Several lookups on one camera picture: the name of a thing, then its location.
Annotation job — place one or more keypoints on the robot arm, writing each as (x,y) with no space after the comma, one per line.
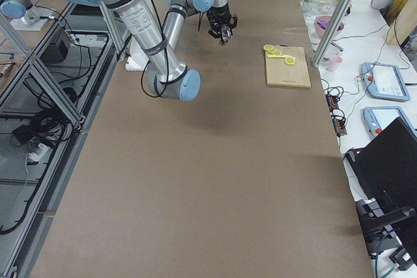
(166,75)

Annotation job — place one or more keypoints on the pink bowl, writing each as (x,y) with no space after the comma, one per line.
(321,24)

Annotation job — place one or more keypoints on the black box under table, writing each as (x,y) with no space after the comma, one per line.
(57,50)

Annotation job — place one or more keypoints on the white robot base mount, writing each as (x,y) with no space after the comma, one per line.
(137,59)

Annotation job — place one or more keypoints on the yellow plastic knife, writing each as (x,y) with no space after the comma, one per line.
(277,56)

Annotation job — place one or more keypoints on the steel double jigger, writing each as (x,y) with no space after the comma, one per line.
(223,39)

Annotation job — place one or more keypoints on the pink cup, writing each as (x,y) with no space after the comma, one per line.
(334,62)

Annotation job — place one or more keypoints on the aluminium frame post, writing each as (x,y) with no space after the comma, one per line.
(333,25)

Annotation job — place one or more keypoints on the black monitor stand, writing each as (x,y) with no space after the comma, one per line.
(377,226)

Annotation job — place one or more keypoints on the black laptop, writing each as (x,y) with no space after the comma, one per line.
(386,172)

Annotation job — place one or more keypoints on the lower blue teach pendant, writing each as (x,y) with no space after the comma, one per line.
(378,118)

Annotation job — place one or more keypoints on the lemon slice top pair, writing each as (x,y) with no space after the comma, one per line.
(289,61)

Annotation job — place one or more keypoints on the blue teach pendant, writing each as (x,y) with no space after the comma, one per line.
(384,82)
(378,118)

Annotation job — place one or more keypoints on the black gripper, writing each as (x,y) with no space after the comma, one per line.
(220,14)

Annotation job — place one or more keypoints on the bamboo cutting board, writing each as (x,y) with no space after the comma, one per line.
(279,74)

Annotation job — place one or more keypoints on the upper blue teach pendant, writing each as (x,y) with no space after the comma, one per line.
(384,82)

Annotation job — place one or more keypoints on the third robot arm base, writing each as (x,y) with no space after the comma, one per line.
(24,15)

